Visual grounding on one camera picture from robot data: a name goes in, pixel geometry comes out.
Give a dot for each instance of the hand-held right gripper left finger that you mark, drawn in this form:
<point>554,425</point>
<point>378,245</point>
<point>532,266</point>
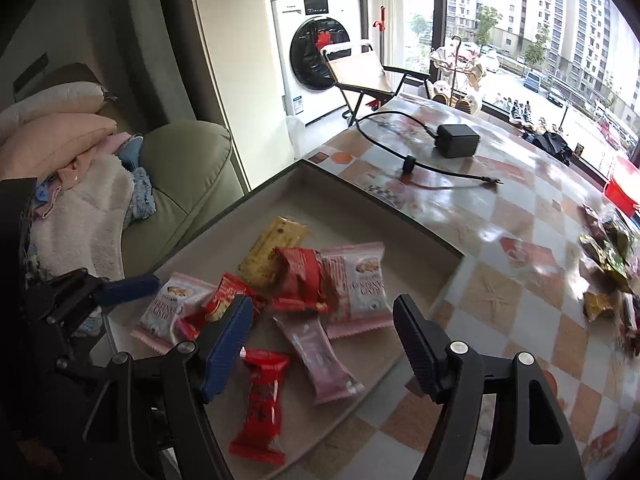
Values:
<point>227,350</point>

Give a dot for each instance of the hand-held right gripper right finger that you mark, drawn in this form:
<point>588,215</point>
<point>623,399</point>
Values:
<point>417,350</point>

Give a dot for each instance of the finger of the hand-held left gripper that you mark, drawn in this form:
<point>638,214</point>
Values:
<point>55,410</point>
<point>130,290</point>

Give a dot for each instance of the white pink snack packet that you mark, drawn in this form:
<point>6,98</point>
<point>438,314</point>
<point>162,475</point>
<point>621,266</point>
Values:
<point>162,310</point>
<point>360,285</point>

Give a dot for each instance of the red yellow snack packet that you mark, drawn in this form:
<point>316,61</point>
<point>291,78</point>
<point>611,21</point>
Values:
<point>225,292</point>

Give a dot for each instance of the long red snack packet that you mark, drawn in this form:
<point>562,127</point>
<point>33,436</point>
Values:
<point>260,405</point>

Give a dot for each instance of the mauve pink snack packet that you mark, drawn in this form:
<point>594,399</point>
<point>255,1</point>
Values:
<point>320,365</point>

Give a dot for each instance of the grey cardboard box tray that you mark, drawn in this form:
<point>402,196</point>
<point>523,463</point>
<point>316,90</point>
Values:
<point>350,210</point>

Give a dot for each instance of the pile of snack packets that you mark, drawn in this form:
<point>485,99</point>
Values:
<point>607,255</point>

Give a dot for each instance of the white fluffy blanket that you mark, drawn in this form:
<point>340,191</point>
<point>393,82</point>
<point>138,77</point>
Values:
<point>80,220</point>

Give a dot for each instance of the pink garment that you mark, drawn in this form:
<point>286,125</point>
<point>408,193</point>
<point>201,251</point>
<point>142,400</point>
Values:
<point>85,166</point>

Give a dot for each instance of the pink pillow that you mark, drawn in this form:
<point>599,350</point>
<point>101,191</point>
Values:
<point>55,140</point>

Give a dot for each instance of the blue knitted cloth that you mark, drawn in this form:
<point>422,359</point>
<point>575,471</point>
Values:
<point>142,200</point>

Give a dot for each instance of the white pillow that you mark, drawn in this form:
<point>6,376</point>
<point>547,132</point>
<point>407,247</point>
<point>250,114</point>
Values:
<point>50,102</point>

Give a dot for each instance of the green sofa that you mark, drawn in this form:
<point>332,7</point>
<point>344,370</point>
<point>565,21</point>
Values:
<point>190,160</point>

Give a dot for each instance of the black power adapter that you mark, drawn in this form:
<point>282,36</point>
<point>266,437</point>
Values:
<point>456,139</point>

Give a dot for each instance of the grey curtain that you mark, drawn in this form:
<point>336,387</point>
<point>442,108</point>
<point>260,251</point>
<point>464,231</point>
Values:
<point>160,35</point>

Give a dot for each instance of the black bag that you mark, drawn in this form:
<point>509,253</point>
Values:
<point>550,145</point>

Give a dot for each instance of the red bucket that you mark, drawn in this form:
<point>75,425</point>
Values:
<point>620,196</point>

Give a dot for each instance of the row of sneakers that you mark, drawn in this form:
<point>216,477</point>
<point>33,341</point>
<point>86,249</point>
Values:
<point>520,112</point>

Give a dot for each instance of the white washing machine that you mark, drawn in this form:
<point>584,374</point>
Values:
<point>295,85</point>

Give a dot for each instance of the pink basin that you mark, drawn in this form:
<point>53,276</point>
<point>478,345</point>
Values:
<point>626,170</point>

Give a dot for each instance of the folding chair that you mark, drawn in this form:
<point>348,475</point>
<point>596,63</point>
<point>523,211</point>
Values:
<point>360,75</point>

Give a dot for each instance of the metal hanging stand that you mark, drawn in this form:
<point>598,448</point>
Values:
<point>457,67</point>

